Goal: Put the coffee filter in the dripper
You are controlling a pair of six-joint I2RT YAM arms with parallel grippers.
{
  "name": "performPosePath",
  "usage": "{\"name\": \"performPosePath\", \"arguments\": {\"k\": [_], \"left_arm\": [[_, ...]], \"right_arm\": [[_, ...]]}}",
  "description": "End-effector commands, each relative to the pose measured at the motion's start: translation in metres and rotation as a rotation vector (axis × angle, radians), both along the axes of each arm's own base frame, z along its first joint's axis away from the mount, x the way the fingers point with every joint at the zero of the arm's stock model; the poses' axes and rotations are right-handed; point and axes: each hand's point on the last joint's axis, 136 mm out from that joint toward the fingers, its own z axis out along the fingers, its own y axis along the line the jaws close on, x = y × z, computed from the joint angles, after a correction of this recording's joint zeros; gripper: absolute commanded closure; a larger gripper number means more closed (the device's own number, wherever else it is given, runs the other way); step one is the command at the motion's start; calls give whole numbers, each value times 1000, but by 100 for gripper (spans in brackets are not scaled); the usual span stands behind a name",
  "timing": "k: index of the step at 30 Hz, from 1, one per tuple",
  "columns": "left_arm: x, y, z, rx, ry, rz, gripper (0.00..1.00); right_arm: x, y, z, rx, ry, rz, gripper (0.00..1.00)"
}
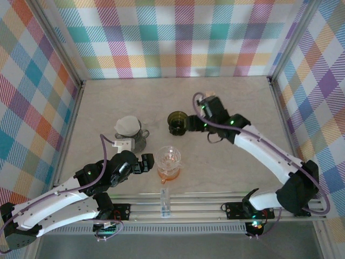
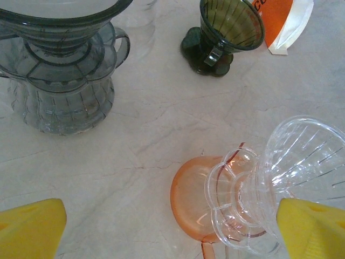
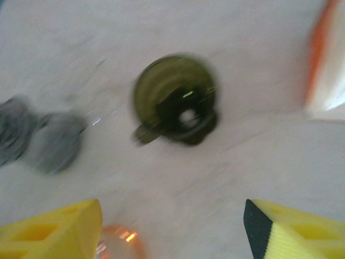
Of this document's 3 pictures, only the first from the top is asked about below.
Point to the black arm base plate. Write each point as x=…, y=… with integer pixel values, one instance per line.
x=234, y=210
x=124, y=211

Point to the small controller board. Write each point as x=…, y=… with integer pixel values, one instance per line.
x=254, y=225
x=105, y=229

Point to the orange transparent cup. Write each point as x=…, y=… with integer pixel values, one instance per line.
x=168, y=176

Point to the green plastic coffee dripper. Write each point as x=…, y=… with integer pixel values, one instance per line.
x=176, y=118

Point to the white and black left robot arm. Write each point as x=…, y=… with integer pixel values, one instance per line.
x=54, y=205

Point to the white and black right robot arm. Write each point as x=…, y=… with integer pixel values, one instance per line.
x=269, y=153

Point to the aluminium frame post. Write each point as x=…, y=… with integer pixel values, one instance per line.
x=58, y=40
x=292, y=40

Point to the grey plastic coffee dripper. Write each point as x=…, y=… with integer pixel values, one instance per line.
x=138, y=140

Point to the white paper coffee filter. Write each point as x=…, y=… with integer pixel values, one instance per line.
x=128, y=124

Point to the aluminium side rail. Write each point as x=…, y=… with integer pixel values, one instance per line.
x=284, y=118
x=70, y=129

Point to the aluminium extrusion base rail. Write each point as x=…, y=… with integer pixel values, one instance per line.
x=194, y=209

